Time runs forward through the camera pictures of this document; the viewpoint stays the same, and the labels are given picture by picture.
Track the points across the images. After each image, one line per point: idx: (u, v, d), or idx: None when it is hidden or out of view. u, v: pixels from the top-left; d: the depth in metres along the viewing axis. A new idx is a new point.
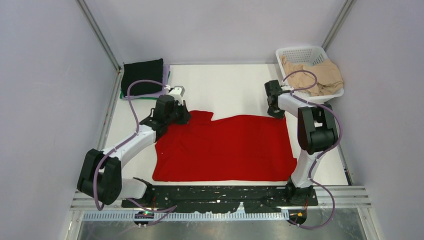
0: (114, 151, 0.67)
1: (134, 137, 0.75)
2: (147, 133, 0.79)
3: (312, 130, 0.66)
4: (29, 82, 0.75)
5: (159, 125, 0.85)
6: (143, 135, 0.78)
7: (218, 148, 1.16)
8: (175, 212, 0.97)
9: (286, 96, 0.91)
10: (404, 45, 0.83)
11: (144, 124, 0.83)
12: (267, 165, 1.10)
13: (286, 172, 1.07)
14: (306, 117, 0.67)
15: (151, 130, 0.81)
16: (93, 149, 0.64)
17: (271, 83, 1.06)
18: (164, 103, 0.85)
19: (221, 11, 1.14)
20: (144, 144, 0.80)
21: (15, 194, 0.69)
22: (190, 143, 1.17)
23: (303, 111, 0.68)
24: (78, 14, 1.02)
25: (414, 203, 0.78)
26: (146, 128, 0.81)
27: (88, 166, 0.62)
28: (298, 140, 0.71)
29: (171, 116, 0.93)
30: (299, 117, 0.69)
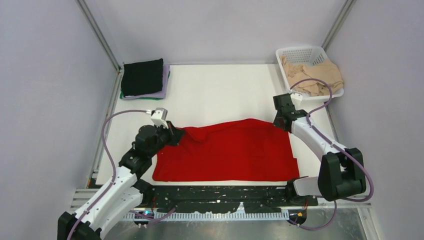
0: (86, 214, 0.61)
1: (111, 188, 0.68)
2: (124, 179, 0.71)
3: (338, 182, 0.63)
4: (29, 81, 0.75)
5: (140, 164, 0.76)
6: (120, 183, 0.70)
7: (218, 151, 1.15)
8: (175, 212, 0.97)
9: (300, 123, 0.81)
10: (404, 44, 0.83)
11: (124, 165, 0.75)
12: (267, 167, 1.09)
13: (287, 173, 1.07)
14: (332, 166, 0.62)
15: (130, 173, 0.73)
16: (67, 212, 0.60)
17: (283, 99, 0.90)
18: (143, 139, 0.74)
19: (221, 10, 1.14)
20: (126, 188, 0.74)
21: (15, 192, 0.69)
22: (190, 144, 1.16)
23: (329, 160, 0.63)
24: (78, 14, 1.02)
25: (414, 203, 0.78)
26: (122, 171, 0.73)
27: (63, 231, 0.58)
28: (319, 185, 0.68)
29: (156, 148, 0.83)
30: (324, 164, 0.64)
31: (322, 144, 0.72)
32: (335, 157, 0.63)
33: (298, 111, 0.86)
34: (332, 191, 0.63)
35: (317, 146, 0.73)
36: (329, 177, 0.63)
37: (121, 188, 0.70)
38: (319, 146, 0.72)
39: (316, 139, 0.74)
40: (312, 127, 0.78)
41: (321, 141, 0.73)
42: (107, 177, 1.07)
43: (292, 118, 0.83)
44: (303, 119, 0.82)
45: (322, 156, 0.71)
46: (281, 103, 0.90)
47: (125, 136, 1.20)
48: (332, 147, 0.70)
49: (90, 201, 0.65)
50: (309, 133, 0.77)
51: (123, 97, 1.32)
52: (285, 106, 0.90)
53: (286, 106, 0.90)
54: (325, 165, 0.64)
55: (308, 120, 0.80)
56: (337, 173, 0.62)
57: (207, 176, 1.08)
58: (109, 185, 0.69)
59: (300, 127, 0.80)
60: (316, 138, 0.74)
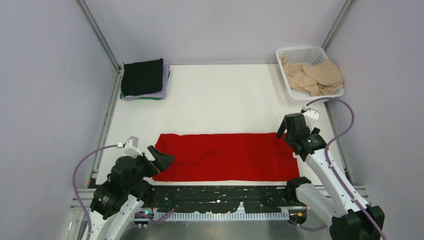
0: None
1: (91, 237, 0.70)
2: (100, 226, 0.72)
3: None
4: (30, 80, 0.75)
5: (113, 202, 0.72)
6: (98, 231, 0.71)
7: (219, 150, 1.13)
8: (175, 212, 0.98)
9: (318, 160, 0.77)
10: (404, 44, 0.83)
11: (95, 209, 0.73)
12: (268, 167, 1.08)
13: (288, 171, 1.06)
14: (352, 229, 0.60)
15: (104, 218, 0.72)
16: None
17: (297, 121, 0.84)
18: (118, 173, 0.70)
19: (220, 10, 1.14)
20: (108, 227, 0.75)
21: (16, 193, 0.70)
22: (188, 143, 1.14)
23: (348, 220, 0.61)
24: (78, 14, 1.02)
25: (413, 203, 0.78)
26: (97, 216, 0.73)
27: None
28: (333, 232, 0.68)
29: (132, 180, 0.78)
30: (343, 223, 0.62)
31: (342, 196, 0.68)
32: (357, 218, 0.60)
33: (313, 140, 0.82)
34: None
35: (336, 195, 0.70)
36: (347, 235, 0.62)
37: (102, 231, 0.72)
38: (339, 198, 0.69)
39: (337, 188, 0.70)
40: (332, 168, 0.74)
41: (341, 192, 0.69)
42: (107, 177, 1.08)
43: (309, 149, 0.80)
44: (322, 154, 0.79)
45: (339, 207, 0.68)
46: (294, 126, 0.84)
47: (124, 135, 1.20)
48: (353, 203, 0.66)
49: None
50: (330, 178, 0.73)
51: (123, 97, 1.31)
52: (299, 130, 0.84)
53: (300, 128, 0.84)
54: (344, 224, 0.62)
55: (328, 159, 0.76)
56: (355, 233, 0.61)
57: (207, 178, 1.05)
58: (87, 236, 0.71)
59: (318, 164, 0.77)
60: (337, 187, 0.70)
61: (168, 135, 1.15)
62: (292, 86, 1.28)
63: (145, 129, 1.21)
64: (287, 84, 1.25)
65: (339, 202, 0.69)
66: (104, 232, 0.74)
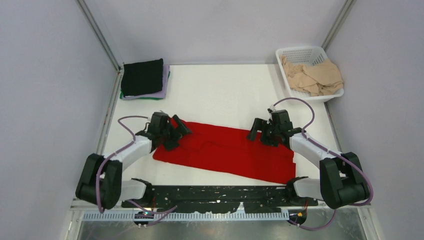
0: (114, 155, 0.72)
1: (132, 145, 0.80)
2: (143, 141, 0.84)
3: (339, 187, 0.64)
4: (30, 81, 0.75)
5: (153, 137, 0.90)
6: (140, 143, 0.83)
7: (219, 141, 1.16)
8: (175, 212, 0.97)
9: (298, 138, 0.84)
10: (403, 44, 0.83)
11: (140, 135, 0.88)
12: (266, 166, 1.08)
13: (287, 171, 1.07)
14: (332, 171, 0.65)
15: (147, 140, 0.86)
16: (93, 154, 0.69)
17: (281, 116, 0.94)
18: (159, 117, 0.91)
19: (220, 11, 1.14)
20: (142, 151, 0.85)
21: (16, 192, 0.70)
22: (189, 135, 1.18)
23: (327, 165, 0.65)
24: (79, 15, 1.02)
25: (412, 203, 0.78)
26: (142, 138, 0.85)
27: (89, 171, 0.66)
28: (322, 196, 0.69)
29: (164, 133, 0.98)
30: (323, 171, 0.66)
31: (318, 152, 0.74)
32: (333, 162, 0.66)
33: (294, 129, 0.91)
34: (336, 198, 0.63)
35: (315, 155, 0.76)
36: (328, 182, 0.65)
37: (139, 148, 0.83)
38: (316, 154, 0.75)
39: (312, 148, 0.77)
40: (309, 139, 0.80)
41: (317, 150, 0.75)
42: None
43: (289, 135, 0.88)
44: (299, 134, 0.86)
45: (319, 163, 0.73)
46: (279, 120, 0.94)
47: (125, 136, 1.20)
48: (328, 153, 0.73)
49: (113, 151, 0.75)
50: (307, 145, 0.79)
51: (123, 97, 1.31)
52: (283, 124, 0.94)
53: (284, 122, 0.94)
54: (324, 171, 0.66)
55: (304, 134, 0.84)
56: (337, 179, 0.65)
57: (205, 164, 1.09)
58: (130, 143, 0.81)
59: (297, 140, 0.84)
60: (313, 147, 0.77)
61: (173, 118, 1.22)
62: (291, 86, 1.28)
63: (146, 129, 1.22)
64: (287, 84, 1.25)
65: (317, 157, 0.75)
66: (136, 153, 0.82)
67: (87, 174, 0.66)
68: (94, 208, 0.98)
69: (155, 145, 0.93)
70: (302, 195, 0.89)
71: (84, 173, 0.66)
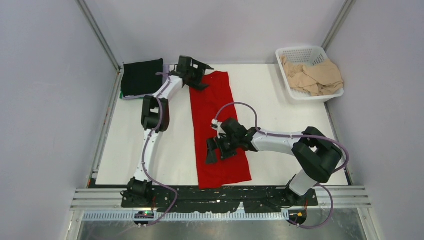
0: (161, 95, 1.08)
1: (170, 85, 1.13)
2: (176, 81, 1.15)
3: (319, 162, 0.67)
4: (29, 81, 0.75)
5: (181, 74, 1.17)
6: (175, 82, 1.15)
7: (223, 111, 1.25)
8: (175, 212, 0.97)
9: (258, 138, 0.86)
10: (404, 44, 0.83)
11: (173, 75, 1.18)
12: (219, 166, 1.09)
13: (236, 176, 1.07)
14: (306, 154, 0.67)
15: (179, 78, 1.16)
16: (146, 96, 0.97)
17: (232, 125, 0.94)
18: (185, 58, 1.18)
19: (220, 10, 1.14)
20: (177, 87, 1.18)
21: (15, 194, 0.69)
22: (214, 95, 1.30)
23: (299, 151, 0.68)
24: (78, 14, 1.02)
25: (413, 203, 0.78)
26: (175, 77, 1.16)
27: (147, 107, 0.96)
28: (311, 176, 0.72)
29: (190, 73, 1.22)
30: (300, 157, 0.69)
31: (285, 142, 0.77)
32: (302, 145, 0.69)
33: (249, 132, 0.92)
34: (322, 172, 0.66)
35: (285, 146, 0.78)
36: (309, 164, 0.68)
37: (175, 86, 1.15)
38: (286, 146, 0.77)
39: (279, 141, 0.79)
40: (268, 134, 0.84)
41: (283, 140, 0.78)
42: (108, 177, 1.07)
43: (251, 141, 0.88)
44: (258, 134, 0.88)
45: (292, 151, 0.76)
46: (232, 129, 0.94)
47: (125, 135, 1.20)
48: (293, 138, 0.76)
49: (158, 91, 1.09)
50: (272, 140, 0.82)
51: (123, 97, 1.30)
52: (237, 132, 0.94)
53: (238, 129, 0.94)
54: (300, 156, 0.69)
55: (261, 132, 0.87)
56: (313, 156, 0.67)
57: (203, 118, 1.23)
58: (167, 83, 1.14)
59: (260, 140, 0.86)
60: (278, 140, 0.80)
61: (224, 74, 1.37)
62: (291, 86, 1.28)
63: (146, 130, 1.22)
64: (287, 84, 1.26)
65: (288, 147, 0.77)
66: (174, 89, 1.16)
67: (146, 109, 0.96)
68: (94, 208, 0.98)
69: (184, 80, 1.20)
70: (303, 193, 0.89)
71: (144, 107, 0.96)
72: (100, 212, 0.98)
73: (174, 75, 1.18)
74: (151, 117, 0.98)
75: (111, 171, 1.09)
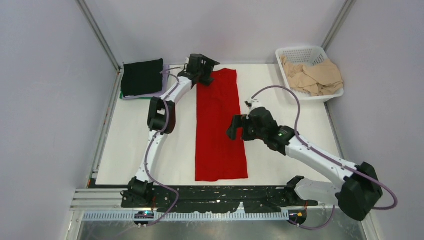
0: (168, 97, 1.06)
1: (178, 86, 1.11)
2: (185, 82, 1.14)
3: (364, 204, 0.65)
4: (29, 81, 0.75)
5: (192, 76, 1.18)
6: (184, 84, 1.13)
7: (227, 108, 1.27)
8: (175, 212, 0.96)
9: (297, 147, 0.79)
10: (404, 44, 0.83)
11: (182, 76, 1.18)
12: (218, 161, 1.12)
13: (233, 172, 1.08)
14: (356, 194, 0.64)
15: (188, 80, 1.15)
16: (154, 97, 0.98)
17: (265, 119, 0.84)
18: (195, 58, 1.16)
19: (221, 11, 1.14)
20: (186, 89, 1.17)
21: (15, 194, 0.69)
22: (219, 92, 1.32)
23: (350, 188, 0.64)
24: (78, 14, 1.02)
25: (413, 203, 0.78)
26: (184, 79, 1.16)
27: (153, 109, 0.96)
28: (343, 209, 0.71)
29: (200, 72, 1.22)
30: (346, 192, 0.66)
31: (332, 169, 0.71)
32: (355, 183, 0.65)
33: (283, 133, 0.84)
34: (361, 213, 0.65)
35: (327, 170, 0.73)
36: (354, 203, 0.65)
37: (184, 87, 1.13)
38: (330, 171, 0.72)
39: (324, 164, 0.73)
40: (311, 149, 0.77)
41: (330, 166, 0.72)
42: (108, 177, 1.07)
43: (286, 143, 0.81)
44: (296, 140, 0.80)
45: (334, 180, 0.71)
46: (264, 124, 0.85)
47: (125, 135, 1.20)
48: (344, 169, 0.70)
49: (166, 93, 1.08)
50: (314, 157, 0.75)
51: (123, 97, 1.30)
52: (269, 127, 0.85)
53: (270, 125, 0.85)
54: (348, 193, 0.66)
55: (303, 142, 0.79)
56: (362, 198, 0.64)
57: (207, 113, 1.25)
58: (176, 85, 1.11)
59: (298, 150, 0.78)
60: (324, 162, 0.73)
61: (233, 73, 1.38)
62: (292, 86, 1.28)
63: (146, 130, 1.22)
64: (287, 84, 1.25)
65: (332, 174, 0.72)
66: (184, 90, 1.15)
67: (152, 110, 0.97)
68: (94, 208, 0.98)
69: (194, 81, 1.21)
70: (305, 198, 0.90)
71: (150, 108, 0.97)
72: (100, 212, 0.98)
73: (183, 76, 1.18)
74: (158, 119, 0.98)
75: (111, 171, 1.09)
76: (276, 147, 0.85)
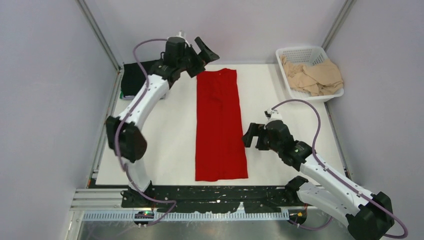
0: (130, 115, 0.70)
1: (147, 93, 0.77)
2: (157, 85, 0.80)
3: (377, 234, 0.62)
4: (30, 81, 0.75)
5: (168, 72, 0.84)
6: (155, 89, 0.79)
7: (226, 108, 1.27)
8: (175, 212, 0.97)
9: (313, 166, 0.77)
10: (404, 44, 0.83)
11: (154, 74, 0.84)
12: (218, 161, 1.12)
13: (233, 173, 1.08)
14: (370, 224, 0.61)
15: (162, 80, 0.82)
16: (111, 117, 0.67)
17: (282, 132, 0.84)
18: (174, 44, 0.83)
19: (221, 10, 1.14)
20: (161, 94, 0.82)
21: (15, 193, 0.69)
22: (219, 92, 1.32)
23: (364, 217, 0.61)
24: (78, 14, 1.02)
25: (413, 203, 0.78)
26: (156, 80, 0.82)
27: (111, 134, 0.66)
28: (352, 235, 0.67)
29: (183, 61, 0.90)
30: (359, 220, 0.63)
31: (348, 195, 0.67)
32: (369, 212, 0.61)
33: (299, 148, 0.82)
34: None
35: (341, 195, 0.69)
36: (367, 232, 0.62)
37: (156, 93, 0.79)
38: (344, 197, 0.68)
39: (339, 187, 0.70)
40: (328, 171, 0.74)
41: (346, 191, 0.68)
42: (108, 177, 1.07)
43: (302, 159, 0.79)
44: (313, 160, 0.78)
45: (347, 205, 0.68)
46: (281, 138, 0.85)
47: None
48: (359, 197, 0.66)
49: (129, 107, 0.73)
50: (329, 180, 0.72)
51: (123, 97, 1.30)
52: (285, 141, 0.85)
53: (286, 140, 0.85)
54: (360, 221, 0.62)
55: (321, 163, 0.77)
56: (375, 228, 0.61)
57: (207, 114, 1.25)
58: (144, 91, 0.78)
59: (313, 170, 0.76)
60: (339, 186, 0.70)
61: (233, 72, 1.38)
62: (292, 86, 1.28)
63: None
64: (287, 84, 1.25)
65: (346, 200, 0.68)
66: (157, 95, 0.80)
67: (110, 136, 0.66)
68: (94, 208, 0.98)
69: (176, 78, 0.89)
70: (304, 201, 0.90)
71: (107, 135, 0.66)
72: (100, 212, 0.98)
73: (156, 74, 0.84)
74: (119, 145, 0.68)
75: (111, 171, 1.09)
76: (290, 163, 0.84)
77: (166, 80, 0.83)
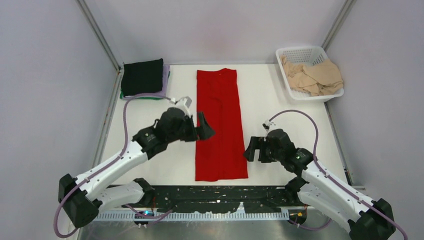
0: (86, 182, 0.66)
1: (117, 161, 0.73)
2: (133, 156, 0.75)
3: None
4: (29, 80, 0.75)
5: (154, 144, 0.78)
6: (128, 159, 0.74)
7: (226, 108, 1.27)
8: (175, 212, 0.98)
9: (314, 172, 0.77)
10: (403, 44, 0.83)
11: (137, 141, 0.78)
12: (218, 161, 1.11)
13: (233, 173, 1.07)
14: (371, 230, 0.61)
15: (141, 151, 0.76)
16: (68, 177, 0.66)
17: (282, 140, 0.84)
18: (169, 119, 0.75)
19: (220, 11, 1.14)
20: (136, 163, 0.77)
21: (16, 193, 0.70)
22: (219, 92, 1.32)
23: (365, 223, 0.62)
24: (78, 14, 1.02)
25: (413, 203, 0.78)
26: (134, 149, 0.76)
27: (61, 194, 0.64)
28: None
29: (177, 133, 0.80)
30: (360, 226, 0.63)
31: (348, 201, 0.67)
32: (370, 218, 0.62)
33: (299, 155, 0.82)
34: None
35: (342, 201, 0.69)
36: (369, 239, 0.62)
37: (127, 163, 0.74)
38: (345, 203, 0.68)
39: (339, 194, 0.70)
40: (329, 177, 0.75)
41: (346, 197, 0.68)
42: None
43: (303, 167, 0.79)
44: (314, 167, 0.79)
45: (348, 211, 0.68)
46: (281, 145, 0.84)
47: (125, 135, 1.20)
48: (360, 203, 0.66)
49: (92, 171, 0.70)
50: (330, 187, 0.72)
51: (123, 97, 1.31)
52: (286, 148, 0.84)
53: (287, 147, 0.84)
54: (361, 228, 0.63)
55: (322, 169, 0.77)
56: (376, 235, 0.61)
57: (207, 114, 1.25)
58: (115, 158, 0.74)
59: (314, 177, 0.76)
60: (339, 192, 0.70)
61: (233, 72, 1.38)
62: (292, 87, 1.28)
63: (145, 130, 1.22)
64: (287, 84, 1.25)
65: (347, 207, 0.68)
66: (129, 166, 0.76)
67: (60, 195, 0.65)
68: None
69: (159, 149, 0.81)
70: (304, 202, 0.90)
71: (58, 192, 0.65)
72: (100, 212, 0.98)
73: (138, 142, 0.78)
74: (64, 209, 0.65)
75: None
76: (291, 170, 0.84)
77: (145, 152, 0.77)
